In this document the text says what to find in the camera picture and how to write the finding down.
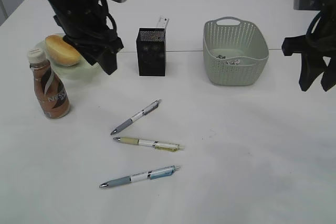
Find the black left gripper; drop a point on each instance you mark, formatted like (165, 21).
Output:
(91, 29)

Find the black mesh pen holder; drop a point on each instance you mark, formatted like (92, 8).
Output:
(151, 51)

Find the brown coffee drink bottle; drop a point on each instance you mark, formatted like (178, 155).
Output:
(49, 89)

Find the blue grip white pen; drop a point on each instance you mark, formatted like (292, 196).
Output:
(152, 174)

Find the golden bread loaf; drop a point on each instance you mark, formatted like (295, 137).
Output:
(61, 52)

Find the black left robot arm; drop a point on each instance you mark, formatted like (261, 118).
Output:
(90, 29)

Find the grey grip white pen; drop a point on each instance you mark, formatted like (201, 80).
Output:
(154, 105)

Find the large paper piece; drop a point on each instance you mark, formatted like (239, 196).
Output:
(233, 62)

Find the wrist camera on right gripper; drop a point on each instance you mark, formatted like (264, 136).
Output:
(312, 4)

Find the grey-green plastic basket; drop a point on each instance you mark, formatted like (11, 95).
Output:
(235, 39)

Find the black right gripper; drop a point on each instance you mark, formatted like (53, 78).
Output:
(318, 39)

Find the small paper piece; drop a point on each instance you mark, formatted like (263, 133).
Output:
(221, 57)

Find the pale green wavy glass bowl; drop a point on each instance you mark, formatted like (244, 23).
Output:
(80, 71)

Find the beige grip white pen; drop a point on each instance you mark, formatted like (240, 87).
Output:
(172, 147)

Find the clear plastic ruler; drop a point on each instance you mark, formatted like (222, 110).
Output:
(162, 22)

